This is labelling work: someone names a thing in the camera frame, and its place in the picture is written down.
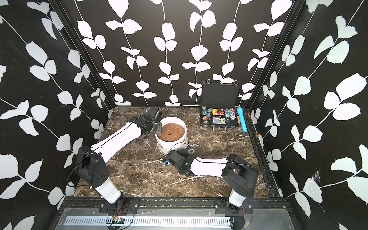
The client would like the white ceramic pot with mud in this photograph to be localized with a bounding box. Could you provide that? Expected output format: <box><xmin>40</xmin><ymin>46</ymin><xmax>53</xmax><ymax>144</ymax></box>
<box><xmin>155</xmin><ymin>117</ymin><xmax>188</xmax><ymax>155</ymax></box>

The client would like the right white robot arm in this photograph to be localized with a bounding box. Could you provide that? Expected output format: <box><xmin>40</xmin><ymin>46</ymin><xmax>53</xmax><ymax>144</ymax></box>
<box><xmin>163</xmin><ymin>149</ymin><xmax>259</xmax><ymax>208</ymax></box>

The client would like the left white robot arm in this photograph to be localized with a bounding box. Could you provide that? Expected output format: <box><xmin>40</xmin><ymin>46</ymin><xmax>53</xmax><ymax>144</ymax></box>
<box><xmin>74</xmin><ymin>107</ymin><xmax>163</xmax><ymax>204</ymax></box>

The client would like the open black poker chip case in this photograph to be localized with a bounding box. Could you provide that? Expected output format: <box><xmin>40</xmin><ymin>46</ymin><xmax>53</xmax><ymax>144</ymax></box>
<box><xmin>200</xmin><ymin>79</ymin><xmax>240</xmax><ymax>131</ymax></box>

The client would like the blue microphone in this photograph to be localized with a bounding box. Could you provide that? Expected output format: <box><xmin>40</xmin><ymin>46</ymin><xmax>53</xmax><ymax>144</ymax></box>
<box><xmin>237</xmin><ymin>107</ymin><xmax>248</xmax><ymax>133</ymax></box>

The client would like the small green circuit board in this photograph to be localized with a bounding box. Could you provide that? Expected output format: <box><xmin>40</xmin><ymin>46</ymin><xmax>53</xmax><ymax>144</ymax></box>
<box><xmin>110</xmin><ymin>217</ymin><xmax>125</xmax><ymax>225</ymax></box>

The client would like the white perforated cable tray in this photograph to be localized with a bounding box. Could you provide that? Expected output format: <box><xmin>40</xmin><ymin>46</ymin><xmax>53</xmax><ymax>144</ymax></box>
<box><xmin>61</xmin><ymin>216</ymin><xmax>231</xmax><ymax>228</ymax></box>

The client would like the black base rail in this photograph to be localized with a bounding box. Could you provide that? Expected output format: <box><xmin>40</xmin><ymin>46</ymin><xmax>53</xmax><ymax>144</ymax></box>
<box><xmin>51</xmin><ymin>197</ymin><xmax>294</xmax><ymax>230</ymax></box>

